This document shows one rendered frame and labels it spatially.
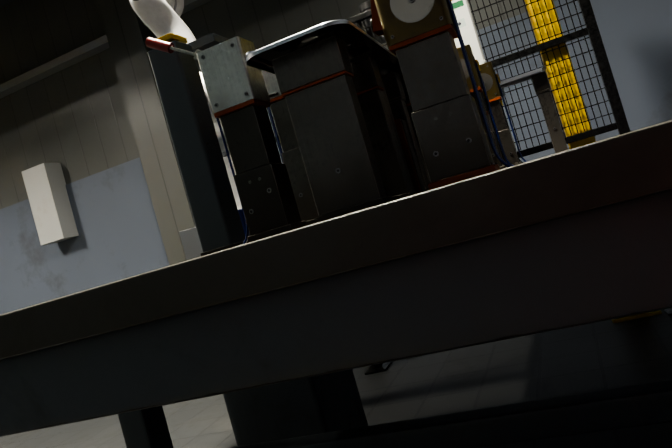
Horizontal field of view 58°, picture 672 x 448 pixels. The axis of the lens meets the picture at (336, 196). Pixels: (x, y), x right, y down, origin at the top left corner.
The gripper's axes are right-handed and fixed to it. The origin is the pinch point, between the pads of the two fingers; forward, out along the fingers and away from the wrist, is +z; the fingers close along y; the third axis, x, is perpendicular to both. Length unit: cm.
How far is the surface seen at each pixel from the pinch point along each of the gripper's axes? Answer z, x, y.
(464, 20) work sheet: 9, 90, 43
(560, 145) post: 72, 49, 63
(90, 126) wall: -53, 232, -267
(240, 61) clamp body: 43, -73, 12
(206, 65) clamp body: 41, -73, 6
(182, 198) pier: 28, 212, -189
